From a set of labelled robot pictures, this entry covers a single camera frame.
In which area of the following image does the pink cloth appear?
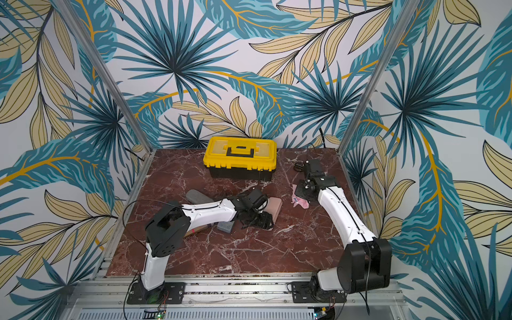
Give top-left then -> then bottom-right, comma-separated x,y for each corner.
291,184 -> 309,209

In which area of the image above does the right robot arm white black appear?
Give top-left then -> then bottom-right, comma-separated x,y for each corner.
294,159 -> 392,293

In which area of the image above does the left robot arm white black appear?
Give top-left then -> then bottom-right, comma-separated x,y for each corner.
141,189 -> 274,291

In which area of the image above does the grey-blue rectangular eyeglass case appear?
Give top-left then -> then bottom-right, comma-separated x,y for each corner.
217,221 -> 235,234

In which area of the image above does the brown case with red band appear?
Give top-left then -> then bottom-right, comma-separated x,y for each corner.
185,224 -> 212,237

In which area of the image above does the grey oval eyeglass case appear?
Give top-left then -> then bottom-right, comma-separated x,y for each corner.
185,189 -> 213,205

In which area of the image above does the yellow black toolbox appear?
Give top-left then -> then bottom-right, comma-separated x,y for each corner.
203,137 -> 277,181

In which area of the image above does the aluminium front rail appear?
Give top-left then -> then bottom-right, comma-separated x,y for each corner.
61,273 -> 413,319

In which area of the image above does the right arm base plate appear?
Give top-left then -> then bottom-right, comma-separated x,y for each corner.
286,279 -> 347,304

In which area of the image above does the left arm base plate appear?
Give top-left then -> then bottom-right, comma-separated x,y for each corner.
127,282 -> 186,305

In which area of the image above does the right metal frame post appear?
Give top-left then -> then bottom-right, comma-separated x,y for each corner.
338,1 -> 419,158

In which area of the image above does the metal frame post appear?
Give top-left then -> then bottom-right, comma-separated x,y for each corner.
338,1 -> 419,158
54,0 -> 153,153

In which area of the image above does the left metal frame post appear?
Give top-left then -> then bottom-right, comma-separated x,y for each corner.
54,0 -> 153,153

